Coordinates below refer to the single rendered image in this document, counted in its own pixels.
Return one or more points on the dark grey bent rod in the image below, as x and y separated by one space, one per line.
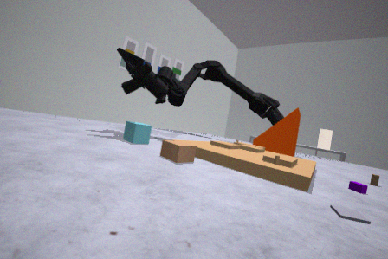
350 214

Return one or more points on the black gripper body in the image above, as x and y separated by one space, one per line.
145 74

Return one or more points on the teal cube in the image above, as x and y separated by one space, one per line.
137 133

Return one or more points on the purple block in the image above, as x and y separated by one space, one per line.
358 187

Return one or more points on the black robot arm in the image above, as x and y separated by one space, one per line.
177 90

